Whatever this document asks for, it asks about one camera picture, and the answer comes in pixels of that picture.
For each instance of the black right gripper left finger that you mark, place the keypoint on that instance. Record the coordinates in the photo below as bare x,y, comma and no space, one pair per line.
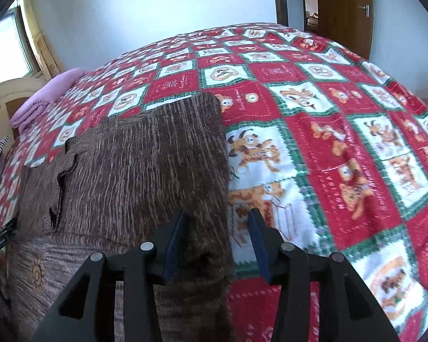
84,310

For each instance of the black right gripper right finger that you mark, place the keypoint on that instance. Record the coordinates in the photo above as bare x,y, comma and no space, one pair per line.
348,311

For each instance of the brown striped knit sweater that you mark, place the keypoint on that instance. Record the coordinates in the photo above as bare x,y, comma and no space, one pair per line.
108,191

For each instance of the pink folded blanket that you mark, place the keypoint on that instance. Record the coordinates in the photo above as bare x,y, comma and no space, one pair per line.
47,95

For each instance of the cream wooden headboard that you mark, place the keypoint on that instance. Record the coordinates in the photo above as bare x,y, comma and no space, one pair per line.
13,93

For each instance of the red white cartoon bedspread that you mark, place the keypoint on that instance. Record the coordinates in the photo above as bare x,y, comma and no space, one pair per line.
332,151

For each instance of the window with curtain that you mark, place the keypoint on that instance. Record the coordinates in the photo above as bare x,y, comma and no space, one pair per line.
16,56

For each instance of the brown wooden door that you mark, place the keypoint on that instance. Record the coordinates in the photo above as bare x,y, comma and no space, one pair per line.
347,22

